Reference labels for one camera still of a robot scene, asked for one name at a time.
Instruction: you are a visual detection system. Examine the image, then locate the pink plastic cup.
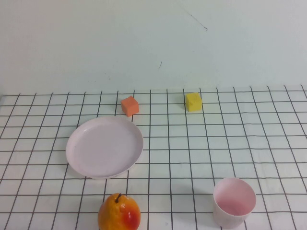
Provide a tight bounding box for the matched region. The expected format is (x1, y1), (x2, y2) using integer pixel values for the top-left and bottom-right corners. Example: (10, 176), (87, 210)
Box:
(213, 177), (257, 229)

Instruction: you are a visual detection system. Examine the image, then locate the pink round plate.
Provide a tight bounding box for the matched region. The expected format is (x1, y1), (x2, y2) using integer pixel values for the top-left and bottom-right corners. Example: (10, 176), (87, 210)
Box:
(65, 116), (144, 180)

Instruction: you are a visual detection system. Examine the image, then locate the orange foam cube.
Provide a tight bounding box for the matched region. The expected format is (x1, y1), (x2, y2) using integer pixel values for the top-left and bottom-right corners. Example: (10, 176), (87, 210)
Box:
(120, 95), (140, 117)

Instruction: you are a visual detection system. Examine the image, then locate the yellow foam cube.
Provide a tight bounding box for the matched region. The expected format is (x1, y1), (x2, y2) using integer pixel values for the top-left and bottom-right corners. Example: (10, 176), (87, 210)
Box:
(185, 92), (203, 113)

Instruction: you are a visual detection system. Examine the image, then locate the white black grid tablecloth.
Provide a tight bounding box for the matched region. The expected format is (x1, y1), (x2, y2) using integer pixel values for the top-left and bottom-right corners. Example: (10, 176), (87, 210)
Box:
(0, 85), (307, 230)

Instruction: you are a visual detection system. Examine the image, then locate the orange red toy pear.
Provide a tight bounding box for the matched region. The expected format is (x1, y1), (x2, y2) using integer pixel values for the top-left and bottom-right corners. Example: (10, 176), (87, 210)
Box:
(97, 193), (142, 230)

